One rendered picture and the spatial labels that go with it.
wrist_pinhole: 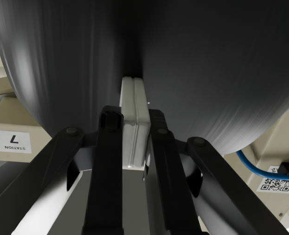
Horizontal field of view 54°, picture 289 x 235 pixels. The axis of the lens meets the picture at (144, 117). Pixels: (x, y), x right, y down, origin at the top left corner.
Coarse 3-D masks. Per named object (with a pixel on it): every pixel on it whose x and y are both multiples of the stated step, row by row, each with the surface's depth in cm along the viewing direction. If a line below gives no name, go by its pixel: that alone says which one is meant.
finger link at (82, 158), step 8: (120, 112) 17; (88, 136) 14; (96, 136) 14; (88, 144) 14; (80, 152) 13; (88, 152) 14; (72, 160) 13; (80, 160) 14; (88, 160) 14; (72, 168) 14; (80, 168) 14; (88, 168) 14
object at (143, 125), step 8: (136, 80) 20; (136, 88) 19; (136, 96) 18; (144, 96) 18; (136, 104) 17; (144, 104) 17; (136, 112) 16; (144, 112) 16; (136, 120) 15; (144, 120) 15; (136, 128) 15; (144, 128) 15; (136, 136) 15; (144, 136) 15; (136, 144) 15; (144, 144) 15; (136, 152) 15; (144, 152) 16; (136, 160) 16; (144, 160) 16
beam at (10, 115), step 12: (0, 108) 82; (12, 108) 83; (24, 108) 84; (0, 120) 78; (12, 120) 79; (24, 120) 80; (36, 132) 80; (36, 144) 82; (0, 156) 84; (12, 156) 84; (24, 156) 85; (132, 168) 90
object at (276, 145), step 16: (288, 112) 47; (272, 128) 50; (288, 128) 49; (256, 144) 55; (272, 144) 51; (288, 144) 51; (240, 160) 61; (256, 160) 54; (272, 160) 53; (288, 160) 54; (240, 176) 60; (256, 176) 56; (256, 192) 59; (272, 208) 62; (288, 208) 63
